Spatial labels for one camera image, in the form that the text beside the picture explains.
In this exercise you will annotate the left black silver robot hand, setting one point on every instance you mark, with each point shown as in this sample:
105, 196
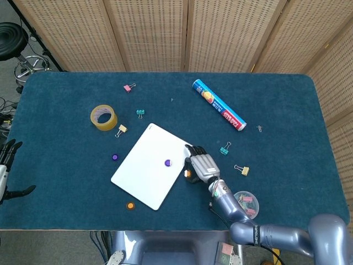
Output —
2, 176

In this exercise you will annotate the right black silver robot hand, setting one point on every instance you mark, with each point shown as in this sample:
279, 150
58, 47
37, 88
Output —
204, 167

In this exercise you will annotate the orange round magnet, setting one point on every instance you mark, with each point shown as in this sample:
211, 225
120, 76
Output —
187, 173
130, 205

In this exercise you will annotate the purple round magnet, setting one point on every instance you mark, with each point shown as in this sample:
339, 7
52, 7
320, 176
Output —
115, 157
168, 163

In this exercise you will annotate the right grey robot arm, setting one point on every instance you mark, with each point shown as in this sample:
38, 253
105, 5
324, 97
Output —
325, 229

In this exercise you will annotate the white rectangular board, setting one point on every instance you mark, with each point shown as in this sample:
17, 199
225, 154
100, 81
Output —
143, 168

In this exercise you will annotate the green binder clip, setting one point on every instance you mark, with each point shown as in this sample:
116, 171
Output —
140, 111
223, 150

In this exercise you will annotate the clear jar of binder clips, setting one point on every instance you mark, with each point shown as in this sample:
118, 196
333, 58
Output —
249, 204

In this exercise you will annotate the blue plastic food wrap roll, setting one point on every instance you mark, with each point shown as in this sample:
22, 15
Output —
219, 105

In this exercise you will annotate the blue carpet table mat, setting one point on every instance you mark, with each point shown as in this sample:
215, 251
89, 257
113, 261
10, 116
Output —
69, 179

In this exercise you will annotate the small metal paper clip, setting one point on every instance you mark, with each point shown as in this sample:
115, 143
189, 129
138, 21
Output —
259, 127

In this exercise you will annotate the grey robot torso base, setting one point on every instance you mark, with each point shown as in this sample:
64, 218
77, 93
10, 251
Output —
165, 248

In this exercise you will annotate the yellow packing tape roll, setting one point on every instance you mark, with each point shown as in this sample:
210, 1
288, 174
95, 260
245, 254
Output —
110, 126

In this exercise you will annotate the black round stool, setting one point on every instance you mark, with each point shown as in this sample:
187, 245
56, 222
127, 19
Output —
11, 38

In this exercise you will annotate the woven wooden folding screen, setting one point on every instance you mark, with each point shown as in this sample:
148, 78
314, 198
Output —
151, 33

